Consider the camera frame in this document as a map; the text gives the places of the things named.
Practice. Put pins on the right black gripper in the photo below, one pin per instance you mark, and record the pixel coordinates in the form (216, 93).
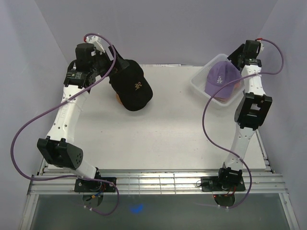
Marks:
(232, 57)

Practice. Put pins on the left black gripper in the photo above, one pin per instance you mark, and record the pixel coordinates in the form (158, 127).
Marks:
(105, 56)

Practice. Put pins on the black cap gold logo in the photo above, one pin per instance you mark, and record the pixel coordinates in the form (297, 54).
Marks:
(131, 86)

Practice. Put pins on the purple cap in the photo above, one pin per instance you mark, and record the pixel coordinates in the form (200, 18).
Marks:
(219, 75)

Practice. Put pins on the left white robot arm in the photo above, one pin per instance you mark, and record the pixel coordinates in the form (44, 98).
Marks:
(58, 147)

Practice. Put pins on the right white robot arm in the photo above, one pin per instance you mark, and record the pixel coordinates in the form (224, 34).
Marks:
(250, 113)

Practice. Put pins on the pink cap in basket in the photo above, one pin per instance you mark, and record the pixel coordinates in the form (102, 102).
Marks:
(225, 99)

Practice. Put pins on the wooden hat stand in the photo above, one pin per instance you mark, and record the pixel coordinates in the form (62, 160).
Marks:
(118, 99)

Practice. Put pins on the white plastic basket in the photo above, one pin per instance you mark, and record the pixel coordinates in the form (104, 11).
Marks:
(198, 82)

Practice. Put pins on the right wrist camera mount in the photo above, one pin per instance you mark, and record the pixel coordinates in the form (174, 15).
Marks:
(261, 45)

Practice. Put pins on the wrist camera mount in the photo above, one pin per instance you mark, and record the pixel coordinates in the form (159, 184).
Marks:
(96, 41)
(261, 45)

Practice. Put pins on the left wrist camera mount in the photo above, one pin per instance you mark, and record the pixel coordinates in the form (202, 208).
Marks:
(96, 41)

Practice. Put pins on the aluminium rail frame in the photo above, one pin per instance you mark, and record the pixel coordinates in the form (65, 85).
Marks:
(155, 183)

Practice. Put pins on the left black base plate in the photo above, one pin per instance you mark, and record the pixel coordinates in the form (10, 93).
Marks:
(85, 186)

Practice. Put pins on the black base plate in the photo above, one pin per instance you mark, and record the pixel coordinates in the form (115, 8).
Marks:
(211, 184)
(85, 186)

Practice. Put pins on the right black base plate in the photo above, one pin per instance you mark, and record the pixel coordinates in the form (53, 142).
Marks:
(211, 184)

